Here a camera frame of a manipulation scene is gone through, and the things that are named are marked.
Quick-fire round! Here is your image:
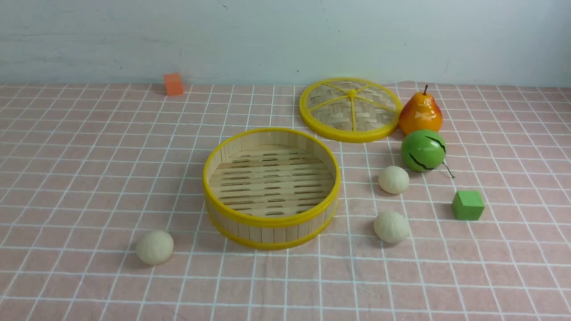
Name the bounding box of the white bun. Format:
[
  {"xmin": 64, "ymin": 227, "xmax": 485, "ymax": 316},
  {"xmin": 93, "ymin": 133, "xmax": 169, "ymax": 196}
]
[
  {"xmin": 378, "ymin": 166, "xmax": 410, "ymax": 194},
  {"xmin": 373, "ymin": 211, "xmax": 410, "ymax": 244},
  {"xmin": 135, "ymin": 230, "xmax": 174, "ymax": 265}
]

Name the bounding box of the pink checked tablecloth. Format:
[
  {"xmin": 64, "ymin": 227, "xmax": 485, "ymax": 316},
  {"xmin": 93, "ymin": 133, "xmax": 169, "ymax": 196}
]
[{"xmin": 0, "ymin": 83, "xmax": 571, "ymax": 321}]

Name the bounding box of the green cube block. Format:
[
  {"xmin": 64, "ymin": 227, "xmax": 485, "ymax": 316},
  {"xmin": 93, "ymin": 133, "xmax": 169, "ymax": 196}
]
[{"xmin": 451, "ymin": 190, "xmax": 485, "ymax": 221}]

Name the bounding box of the green toy watermelon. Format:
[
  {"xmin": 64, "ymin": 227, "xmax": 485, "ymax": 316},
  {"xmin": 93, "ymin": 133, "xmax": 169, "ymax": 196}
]
[{"xmin": 401, "ymin": 129, "xmax": 447, "ymax": 173}]

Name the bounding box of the yellow rimmed woven steamer lid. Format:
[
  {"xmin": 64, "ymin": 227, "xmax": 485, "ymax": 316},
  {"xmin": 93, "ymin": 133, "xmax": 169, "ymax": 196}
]
[{"xmin": 298, "ymin": 78, "xmax": 402, "ymax": 144}]

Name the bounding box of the orange yellow toy pear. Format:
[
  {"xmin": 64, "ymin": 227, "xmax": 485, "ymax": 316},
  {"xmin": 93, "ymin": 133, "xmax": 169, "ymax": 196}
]
[{"xmin": 398, "ymin": 85, "xmax": 443, "ymax": 136}]

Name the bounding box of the yellow rimmed bamboo steamer tray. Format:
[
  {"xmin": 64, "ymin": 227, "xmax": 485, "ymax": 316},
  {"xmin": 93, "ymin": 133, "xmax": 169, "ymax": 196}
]
[{"xmin": 203, "ymin": 128, "xmax": 341, "ymax": 250}]

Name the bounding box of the orange cube block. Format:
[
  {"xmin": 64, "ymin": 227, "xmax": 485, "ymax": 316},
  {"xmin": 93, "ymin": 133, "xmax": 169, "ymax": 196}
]
[{"xmin": 163, "ymin": 73, "xmax": 184, "ymax": 97}]

